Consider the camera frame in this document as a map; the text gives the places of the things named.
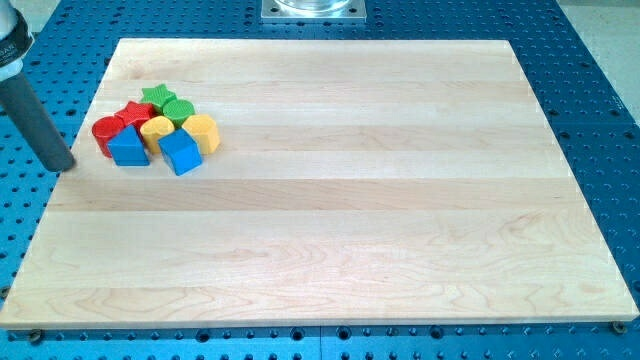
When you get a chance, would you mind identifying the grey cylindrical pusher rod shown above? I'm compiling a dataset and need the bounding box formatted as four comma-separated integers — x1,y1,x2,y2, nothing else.
1,72,75,172

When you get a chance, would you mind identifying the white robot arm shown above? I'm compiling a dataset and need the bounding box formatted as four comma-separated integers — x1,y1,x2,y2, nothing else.
1,0,75,172

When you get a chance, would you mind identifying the red star block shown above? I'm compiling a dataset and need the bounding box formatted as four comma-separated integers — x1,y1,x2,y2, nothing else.
114,101,156,130

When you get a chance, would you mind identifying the green star block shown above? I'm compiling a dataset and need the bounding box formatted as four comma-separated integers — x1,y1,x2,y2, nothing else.
141,84,177,114

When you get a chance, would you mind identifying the green circle block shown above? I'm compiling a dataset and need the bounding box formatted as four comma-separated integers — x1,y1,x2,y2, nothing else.
162,99,195,128

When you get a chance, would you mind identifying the red cylinder block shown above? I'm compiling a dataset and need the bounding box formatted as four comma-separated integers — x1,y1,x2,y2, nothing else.
91,116,124,158

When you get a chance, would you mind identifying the blue triangular block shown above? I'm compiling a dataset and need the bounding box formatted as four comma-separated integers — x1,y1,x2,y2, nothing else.
107,125,150,166

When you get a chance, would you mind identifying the yellow heart block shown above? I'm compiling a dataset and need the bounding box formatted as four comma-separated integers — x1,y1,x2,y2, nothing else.
140,116,175,154

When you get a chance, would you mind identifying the blue cube block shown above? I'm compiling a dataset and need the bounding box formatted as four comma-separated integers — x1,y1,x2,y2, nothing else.
158,129,202,176

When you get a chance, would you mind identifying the yellow hexagon block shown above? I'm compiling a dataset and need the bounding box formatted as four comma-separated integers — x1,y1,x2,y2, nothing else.
182,114,220,155

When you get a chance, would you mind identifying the light wooden board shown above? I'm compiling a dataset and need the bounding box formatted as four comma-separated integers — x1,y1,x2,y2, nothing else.
1,38,638,329

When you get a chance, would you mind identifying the blue perforated table plate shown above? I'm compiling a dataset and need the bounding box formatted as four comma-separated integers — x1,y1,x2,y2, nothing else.
1,0,639,359

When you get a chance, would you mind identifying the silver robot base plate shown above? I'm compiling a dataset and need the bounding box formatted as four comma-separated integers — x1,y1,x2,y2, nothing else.
260,0,367,22

